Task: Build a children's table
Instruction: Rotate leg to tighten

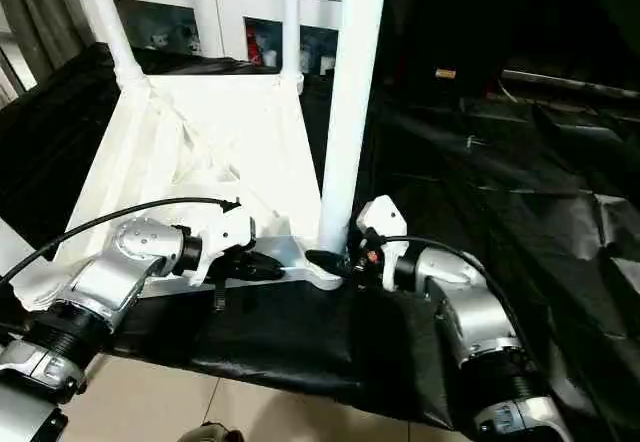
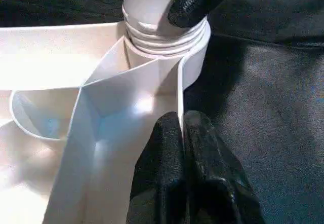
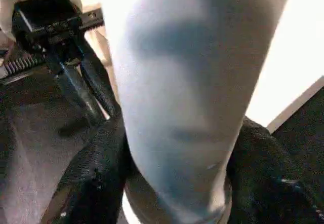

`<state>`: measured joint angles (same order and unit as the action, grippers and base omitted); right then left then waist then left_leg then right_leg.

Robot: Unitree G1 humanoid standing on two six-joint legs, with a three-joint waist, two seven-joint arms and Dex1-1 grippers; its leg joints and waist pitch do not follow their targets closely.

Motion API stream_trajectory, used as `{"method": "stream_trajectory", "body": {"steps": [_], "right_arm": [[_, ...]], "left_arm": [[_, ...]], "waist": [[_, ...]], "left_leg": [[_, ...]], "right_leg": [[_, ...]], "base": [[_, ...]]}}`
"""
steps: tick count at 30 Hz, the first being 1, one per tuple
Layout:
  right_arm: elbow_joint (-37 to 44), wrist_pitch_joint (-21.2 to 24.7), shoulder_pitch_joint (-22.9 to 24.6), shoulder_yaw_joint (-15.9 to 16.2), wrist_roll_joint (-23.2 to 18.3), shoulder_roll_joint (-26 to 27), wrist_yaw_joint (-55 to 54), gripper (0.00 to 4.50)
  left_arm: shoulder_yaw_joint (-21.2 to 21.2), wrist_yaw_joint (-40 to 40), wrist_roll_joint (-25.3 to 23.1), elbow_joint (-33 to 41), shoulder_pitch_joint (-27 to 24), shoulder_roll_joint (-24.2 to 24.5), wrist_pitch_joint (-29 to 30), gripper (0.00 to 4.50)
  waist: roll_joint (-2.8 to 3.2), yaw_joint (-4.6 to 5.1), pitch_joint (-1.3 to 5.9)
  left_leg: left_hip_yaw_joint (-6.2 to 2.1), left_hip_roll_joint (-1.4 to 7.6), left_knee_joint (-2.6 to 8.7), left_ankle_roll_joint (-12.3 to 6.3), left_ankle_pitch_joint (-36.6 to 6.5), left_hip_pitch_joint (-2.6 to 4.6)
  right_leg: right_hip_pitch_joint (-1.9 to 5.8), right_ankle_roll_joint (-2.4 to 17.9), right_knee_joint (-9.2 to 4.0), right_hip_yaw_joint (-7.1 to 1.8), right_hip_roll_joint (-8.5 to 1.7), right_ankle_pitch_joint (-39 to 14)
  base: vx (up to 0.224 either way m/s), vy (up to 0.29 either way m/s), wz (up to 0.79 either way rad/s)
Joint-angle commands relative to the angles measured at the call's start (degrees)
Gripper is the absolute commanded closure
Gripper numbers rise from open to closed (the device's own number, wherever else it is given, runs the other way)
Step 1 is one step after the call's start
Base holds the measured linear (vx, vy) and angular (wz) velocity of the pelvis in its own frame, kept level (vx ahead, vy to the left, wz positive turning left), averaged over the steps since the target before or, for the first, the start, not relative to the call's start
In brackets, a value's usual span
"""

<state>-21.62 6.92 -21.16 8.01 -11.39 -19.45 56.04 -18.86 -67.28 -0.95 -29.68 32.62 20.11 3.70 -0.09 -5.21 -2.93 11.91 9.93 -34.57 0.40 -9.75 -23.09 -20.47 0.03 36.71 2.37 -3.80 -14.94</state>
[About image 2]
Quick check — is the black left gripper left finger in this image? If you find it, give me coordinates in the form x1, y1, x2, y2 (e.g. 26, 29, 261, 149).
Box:
128, 110, 185, 224

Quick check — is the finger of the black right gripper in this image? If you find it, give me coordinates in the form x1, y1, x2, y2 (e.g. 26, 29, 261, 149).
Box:
166, 0, 246, 29

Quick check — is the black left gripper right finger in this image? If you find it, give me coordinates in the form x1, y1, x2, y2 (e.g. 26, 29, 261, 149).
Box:
183, 109, 268, 224

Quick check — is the white plastic table leg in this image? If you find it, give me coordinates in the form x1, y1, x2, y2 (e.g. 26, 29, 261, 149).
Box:
121, 0, 211, 59

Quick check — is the white plastic table top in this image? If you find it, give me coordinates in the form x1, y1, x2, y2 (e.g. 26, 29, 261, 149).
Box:
0, 22, 213, 224

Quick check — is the black mat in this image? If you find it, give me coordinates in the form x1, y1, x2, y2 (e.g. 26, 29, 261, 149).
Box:
0, 0, 324, 224

